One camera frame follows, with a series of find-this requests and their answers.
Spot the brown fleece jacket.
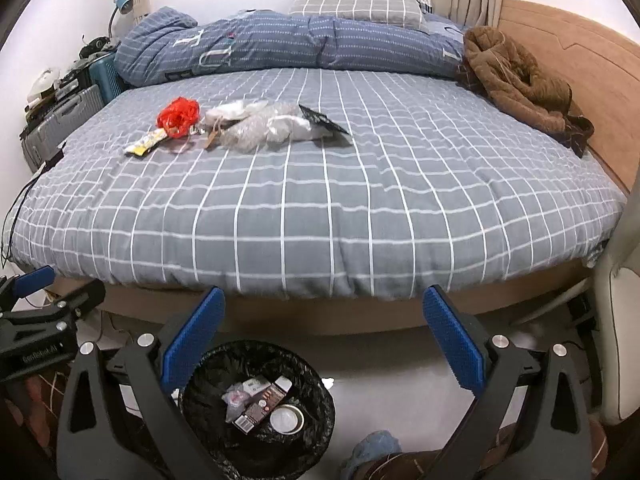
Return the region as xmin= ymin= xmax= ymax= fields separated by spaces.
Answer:
xmin=458 ymin=26 xmax=594 ymax=157

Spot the yellow snack wrapper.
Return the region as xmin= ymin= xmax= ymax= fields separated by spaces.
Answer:
xmin=125 ymin=128 xmax=168 ymax=157

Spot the dark cigarette box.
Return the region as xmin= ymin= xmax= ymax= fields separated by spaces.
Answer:
xmin=232 ymin=382 xmax=291 ymax=434

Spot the black cable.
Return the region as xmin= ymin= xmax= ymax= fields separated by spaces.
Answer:
xmin=0 ymin=159 xmax=49 ymax=269

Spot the wooden headboard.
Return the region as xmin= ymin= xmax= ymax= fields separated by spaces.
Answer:
xmin=499 ymin=0 xmax=640 ymax=192

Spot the grey checked bed sheet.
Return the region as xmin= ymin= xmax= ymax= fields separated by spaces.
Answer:
xmin=3 ymin=68 xmax=626 ymax=299

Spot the blue desk lamp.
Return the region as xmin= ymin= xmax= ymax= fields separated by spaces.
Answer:
xmin=107 ymin=0 xmax=134 ymax=39

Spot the grey suitcase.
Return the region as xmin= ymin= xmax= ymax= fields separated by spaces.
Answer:
xmin=20 ymin=84 xmax=103 ymax=174

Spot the clear plastic bag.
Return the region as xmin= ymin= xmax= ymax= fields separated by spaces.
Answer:
xmin=201 ymin=100 xmax=269 ymax=127

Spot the wooden bed frame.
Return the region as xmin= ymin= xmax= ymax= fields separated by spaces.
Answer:
xmin=99 ymin=259 xmax=591 ymax=336

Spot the black foil wrapper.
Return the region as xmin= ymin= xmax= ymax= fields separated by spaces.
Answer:
xmin=298 ymin=104 xmax=349 ymax=136

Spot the white tissue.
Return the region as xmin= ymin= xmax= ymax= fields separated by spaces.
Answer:
xmin=266 ymin=115 xmax=332 ymax=144

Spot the black trash bin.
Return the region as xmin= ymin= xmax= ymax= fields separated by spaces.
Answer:
xmin=180 ymin=340 xmax=335 ymax=479

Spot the white round lid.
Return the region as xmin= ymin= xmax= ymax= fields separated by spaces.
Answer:
xmin=269 ymin=404 xmax=305 ymax=436

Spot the blue cloth on floor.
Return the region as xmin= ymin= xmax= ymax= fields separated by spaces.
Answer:
xmin=340 ymin=430 xmax=401 ymax=480

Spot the clear bubble wrap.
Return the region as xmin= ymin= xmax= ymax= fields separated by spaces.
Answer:
xmin=217 ymin=102 xmax=303 ymax=153

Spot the teal suitcase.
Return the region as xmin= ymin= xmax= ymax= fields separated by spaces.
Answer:
xmin=89 ymin=53 xmax=126 ymax=104

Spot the white chair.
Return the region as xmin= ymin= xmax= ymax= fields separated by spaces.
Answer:
xmin=592 ymin=183 xmax=640 ymax=425

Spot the blue striped duvet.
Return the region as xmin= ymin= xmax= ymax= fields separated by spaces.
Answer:
xmin=114 ymin=6 xmax=464 ymax=87

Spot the red plastic bag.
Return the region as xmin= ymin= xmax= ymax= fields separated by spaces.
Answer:
xmin=156 ymin=96 xmax=200 ymax=139

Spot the grey checked pillow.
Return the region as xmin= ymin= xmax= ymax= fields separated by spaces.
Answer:
xmin=288 ymin=0 xmax=427 ymax=32

